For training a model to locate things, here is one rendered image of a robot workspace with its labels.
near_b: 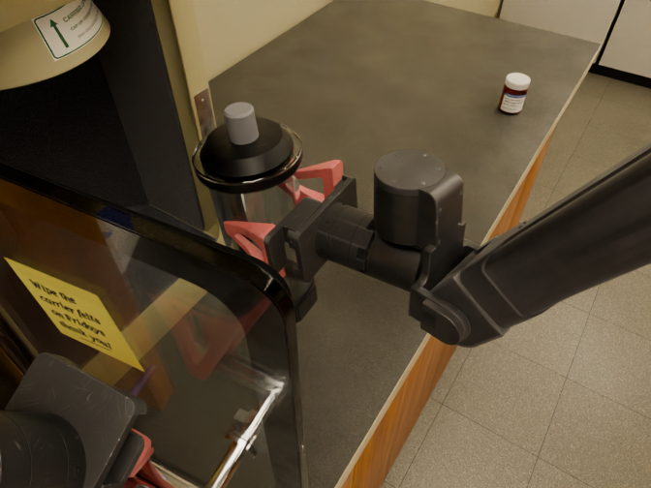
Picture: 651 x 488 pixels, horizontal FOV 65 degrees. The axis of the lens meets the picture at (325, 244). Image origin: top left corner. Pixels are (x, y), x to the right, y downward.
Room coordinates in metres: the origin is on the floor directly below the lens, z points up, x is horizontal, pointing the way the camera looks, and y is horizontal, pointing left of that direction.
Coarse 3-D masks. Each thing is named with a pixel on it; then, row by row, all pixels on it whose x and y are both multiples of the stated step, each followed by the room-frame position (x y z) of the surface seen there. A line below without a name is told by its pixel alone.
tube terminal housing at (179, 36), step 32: (0, 0) 0.37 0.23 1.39; (32, 0) 0.39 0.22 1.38; (64, 0) 0.41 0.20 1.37; (160, 0) 0.52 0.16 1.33; (192, 0) 0.52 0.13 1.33; (160, 32) 0.51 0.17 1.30; (192, 32) 0.51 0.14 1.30; (192, 64) 0.51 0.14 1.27; (192, 96) 0.50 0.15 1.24; (192, 128) 0.53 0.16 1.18; (0, 352) 0.26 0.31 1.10
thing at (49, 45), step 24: (24, 24) 0.41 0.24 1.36; (48, 24) 0.42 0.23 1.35; (72, 24) 0.44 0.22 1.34; (96, 24) 0.46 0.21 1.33; (0, 48) 0.39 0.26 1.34; (24, 48) 0.40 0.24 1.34; (48, 48) 0.41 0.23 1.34; (72, 48) 0.42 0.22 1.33; (96, 48) 0.44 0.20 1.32; (0, 72) 0.38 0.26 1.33; (24, 72) 0.39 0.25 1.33; (48, 72) 0.40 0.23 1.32
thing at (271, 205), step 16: (288, 128) 0.44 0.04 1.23; (192, 160) 0.40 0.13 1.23; (288, 160) 0.39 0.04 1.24; (208, 176) 0.37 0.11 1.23; (224, 176) 0.37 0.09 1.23; (256, 176) 0.36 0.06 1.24; (272, 176) 0.37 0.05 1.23; (224, 192) 0.36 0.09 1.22; (256, 192) 0.36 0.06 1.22; (272, 192) 0.37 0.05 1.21; (288, 192) 0.38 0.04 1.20; (224, 208) 0.37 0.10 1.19; (240, 208) 0.36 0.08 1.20; (256, 208) 0.36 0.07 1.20; (272, 208) 0.37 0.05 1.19; (288, 208) 0.38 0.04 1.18; (224, 240) 0.38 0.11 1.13; (288, 256) 0.37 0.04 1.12; (288, 272) 0.37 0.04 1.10; (304, 288) 0.38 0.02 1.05
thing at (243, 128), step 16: (224, 112) 0.41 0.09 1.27; (240, 112) 0.41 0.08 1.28; (224, 128) 0.43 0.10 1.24; (240, 128) 0.40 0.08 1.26; (256, 128) 0.41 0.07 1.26; (272, 128) 0.42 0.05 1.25; (208, 144) 0.40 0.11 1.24; (224, 144) 0.40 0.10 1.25; (240, 144) 0.40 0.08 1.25; (256, 144) 0.40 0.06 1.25; (272, 144) 0.39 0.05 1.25; (288, 144) 0.40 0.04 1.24; (208, 160) 0.38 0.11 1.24; (224, 160) 0.38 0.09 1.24; (240, 160) 0.37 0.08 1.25; (256, 160) 0.38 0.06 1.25; (272, 160) 0.38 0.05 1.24; (240, 176) 0.37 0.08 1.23
